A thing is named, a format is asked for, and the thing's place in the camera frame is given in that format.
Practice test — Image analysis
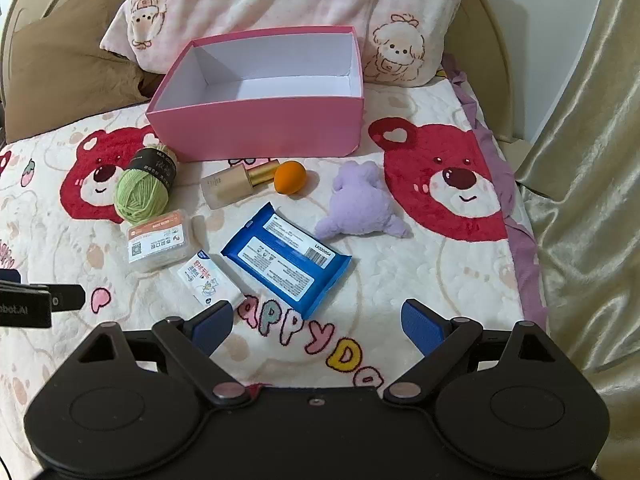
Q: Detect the blue wet wipes packet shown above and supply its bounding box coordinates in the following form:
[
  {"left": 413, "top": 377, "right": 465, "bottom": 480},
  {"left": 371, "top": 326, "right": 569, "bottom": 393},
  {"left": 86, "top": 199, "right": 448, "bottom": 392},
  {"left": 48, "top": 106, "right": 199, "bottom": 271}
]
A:
[{"left": 221, "top": 202, "right": 352, "bottom": 320}]

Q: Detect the clear box with orange label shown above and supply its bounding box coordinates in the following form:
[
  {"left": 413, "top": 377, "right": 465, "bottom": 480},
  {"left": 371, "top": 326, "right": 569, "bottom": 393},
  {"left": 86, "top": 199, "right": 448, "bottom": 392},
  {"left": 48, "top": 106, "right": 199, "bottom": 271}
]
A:
[{"left": 125, "top": 208, "right": 193, "bottom": 273}]

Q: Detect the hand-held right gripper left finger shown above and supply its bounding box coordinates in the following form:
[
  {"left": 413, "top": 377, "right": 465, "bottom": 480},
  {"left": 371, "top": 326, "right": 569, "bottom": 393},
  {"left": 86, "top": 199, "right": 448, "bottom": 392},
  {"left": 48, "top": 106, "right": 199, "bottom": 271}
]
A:
[{"left": 75, "top": 301, "right": 249, "bottom": 407}]

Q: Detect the purple bed sheet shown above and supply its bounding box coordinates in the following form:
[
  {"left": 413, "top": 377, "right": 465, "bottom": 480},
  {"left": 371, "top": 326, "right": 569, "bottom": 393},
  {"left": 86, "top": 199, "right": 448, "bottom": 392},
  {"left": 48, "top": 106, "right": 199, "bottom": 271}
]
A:
[{"left": 440, "top": 55, "right": 551, "bottom": 333}]

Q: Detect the orange makeup sponge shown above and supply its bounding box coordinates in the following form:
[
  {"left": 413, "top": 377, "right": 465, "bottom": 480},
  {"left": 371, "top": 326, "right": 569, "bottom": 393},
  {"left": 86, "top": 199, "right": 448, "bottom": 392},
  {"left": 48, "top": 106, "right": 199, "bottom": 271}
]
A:
[{"left": 274, "top": 161, "right": 307, "bottom": 196}]

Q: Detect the pink cardboard box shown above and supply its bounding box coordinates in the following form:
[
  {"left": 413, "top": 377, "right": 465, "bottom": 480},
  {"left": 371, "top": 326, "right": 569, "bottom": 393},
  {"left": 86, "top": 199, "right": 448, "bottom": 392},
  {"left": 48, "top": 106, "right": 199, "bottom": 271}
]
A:
[{"left": 146, "top": 26, "right": 365, "bottom": 162}]

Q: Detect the beige headboard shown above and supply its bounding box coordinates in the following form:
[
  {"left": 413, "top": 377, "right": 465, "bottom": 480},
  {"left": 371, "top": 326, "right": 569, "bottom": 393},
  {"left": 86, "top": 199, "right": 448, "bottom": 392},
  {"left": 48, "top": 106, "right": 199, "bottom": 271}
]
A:
[{"left": 0, "top": 0, "right": 533, "bottom": 147}]

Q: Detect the foundation bottle with gold cap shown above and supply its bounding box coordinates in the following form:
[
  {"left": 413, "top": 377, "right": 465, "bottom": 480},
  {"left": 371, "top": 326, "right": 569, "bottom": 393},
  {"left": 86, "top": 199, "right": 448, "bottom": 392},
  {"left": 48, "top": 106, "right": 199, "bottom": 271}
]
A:
[{"left": 200, "top": 158, "right": 281, "bottom": 210}]

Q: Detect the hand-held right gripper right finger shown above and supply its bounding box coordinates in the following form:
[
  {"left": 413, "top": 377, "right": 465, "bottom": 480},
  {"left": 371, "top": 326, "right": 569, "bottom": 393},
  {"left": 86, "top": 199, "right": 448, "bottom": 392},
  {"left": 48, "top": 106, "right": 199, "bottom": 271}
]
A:
[{"left": 384, "top": 299, "right": 560, "bottom": 405}]

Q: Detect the bear printed blanket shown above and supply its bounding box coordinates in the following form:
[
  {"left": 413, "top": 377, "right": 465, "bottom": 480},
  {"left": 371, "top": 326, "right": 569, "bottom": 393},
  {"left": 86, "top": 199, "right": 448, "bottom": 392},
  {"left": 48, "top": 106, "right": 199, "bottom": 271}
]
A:
[{"left": 0, "top": 72, "right": 540, "bottom": 461}]

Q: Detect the brown pillow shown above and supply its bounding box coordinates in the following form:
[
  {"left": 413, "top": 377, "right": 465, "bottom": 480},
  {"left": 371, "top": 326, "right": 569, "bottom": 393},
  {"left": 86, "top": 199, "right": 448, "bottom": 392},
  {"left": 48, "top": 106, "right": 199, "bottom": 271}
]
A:
[{"left": 2, "top": 0, "right": 163, "bottom": 143}]

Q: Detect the green yarn ball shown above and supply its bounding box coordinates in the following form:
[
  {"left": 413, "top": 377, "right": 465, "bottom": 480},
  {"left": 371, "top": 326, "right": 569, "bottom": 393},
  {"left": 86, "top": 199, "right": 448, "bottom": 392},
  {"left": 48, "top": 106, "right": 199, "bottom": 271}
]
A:
[{"left": 114, "top": 145, "right": 180, "bottom": 225}]

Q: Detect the gold curtain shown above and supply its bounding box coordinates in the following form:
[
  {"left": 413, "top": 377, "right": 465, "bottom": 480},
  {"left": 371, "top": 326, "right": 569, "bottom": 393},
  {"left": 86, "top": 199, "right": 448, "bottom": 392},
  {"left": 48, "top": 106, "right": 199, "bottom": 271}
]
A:
[{"left": 515, "top": 0, "right": 640, "bottom": 393}]

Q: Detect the small white tissue packet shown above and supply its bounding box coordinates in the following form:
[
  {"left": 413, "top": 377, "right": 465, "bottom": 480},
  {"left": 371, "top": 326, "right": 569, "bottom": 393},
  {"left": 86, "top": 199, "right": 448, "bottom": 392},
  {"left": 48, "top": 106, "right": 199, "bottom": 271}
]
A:
[{"left": 177, "top": 250, "right": 243, "bottom": 318}]

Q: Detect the purple plush toy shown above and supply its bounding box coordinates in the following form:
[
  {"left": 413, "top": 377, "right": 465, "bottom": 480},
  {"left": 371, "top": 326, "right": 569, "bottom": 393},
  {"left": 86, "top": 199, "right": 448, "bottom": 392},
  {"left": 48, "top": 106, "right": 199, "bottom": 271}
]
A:
[{"left": 314, "top": 161, "right": 412, "bottom": 240}]

